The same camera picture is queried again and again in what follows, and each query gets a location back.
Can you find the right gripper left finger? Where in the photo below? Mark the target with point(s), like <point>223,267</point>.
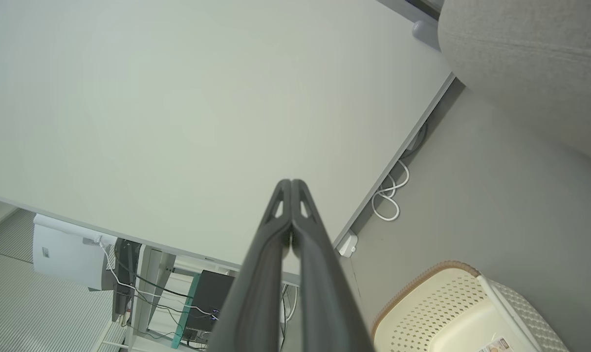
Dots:
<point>256,293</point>

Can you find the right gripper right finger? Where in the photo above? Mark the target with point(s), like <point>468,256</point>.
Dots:
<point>324,303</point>

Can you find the cream perforated laundry basket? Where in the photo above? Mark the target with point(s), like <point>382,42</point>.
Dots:
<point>422,313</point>

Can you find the paper label in basket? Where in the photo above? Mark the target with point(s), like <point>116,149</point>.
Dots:
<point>495,346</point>

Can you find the black computer box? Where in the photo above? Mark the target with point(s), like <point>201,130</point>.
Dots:
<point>212,293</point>

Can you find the teal desk leg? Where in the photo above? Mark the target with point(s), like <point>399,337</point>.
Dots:
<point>186,308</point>

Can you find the black upright stand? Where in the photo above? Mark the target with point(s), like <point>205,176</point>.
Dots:
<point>125,274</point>

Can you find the white air purifier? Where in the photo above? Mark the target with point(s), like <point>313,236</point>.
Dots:
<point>65,254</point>

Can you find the white wall socket plug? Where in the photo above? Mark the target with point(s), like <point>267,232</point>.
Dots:
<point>348,244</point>

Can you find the white desk frame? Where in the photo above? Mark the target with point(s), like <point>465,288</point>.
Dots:
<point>151,274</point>

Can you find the grey partition bottom rail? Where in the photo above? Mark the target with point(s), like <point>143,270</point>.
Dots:
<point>398,151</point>

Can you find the grey partition post with foot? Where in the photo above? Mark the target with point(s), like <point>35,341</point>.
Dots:
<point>422,32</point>

